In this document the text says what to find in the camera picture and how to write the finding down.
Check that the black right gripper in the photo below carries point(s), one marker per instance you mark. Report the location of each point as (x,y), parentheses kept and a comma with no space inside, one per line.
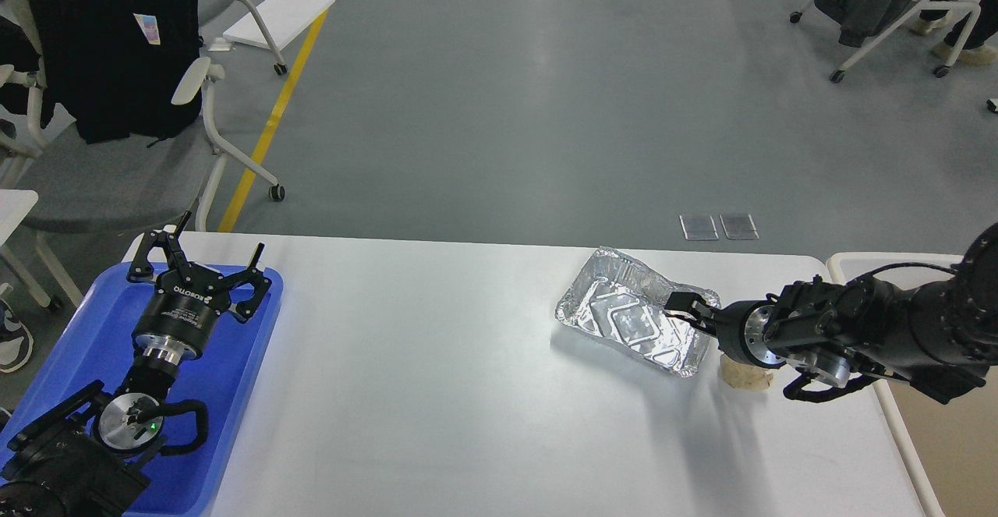
(738,327)

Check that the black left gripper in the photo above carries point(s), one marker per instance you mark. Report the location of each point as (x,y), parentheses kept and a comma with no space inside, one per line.
(178,311)

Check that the aluminium foil tray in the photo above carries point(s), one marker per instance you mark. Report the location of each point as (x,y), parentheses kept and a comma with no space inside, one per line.
(621,302)

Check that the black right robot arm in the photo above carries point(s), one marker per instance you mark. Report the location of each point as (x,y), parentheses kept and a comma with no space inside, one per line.
(939,338)

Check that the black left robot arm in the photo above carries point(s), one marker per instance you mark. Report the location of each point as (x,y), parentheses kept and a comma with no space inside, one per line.
(136,409)

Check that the crumpled beige paper ball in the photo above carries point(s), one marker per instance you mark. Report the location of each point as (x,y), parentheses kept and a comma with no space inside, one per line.
(744,377)

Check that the left floor socket plate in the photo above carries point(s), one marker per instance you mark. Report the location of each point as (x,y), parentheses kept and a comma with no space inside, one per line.
(699,227)

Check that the floor socket plate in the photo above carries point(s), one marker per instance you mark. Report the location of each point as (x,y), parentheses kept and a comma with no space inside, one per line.
(699,227)
(739,227)

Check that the right floor socket plate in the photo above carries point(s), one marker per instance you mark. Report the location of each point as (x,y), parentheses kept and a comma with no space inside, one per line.
(739,227)

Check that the grey office chair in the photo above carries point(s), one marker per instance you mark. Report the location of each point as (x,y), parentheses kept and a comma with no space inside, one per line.
(122,185)

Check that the black and white sneaker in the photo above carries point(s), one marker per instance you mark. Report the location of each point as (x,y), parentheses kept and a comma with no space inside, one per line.
(17,343)

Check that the black jacket on chair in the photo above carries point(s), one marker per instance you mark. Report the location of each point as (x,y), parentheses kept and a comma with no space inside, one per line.
(114,65)

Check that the person's beige shoe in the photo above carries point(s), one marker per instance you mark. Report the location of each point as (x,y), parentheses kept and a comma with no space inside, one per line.
(980,56)

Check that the white chair with grey coat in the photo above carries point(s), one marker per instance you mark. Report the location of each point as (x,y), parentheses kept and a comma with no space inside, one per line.
(971,8)

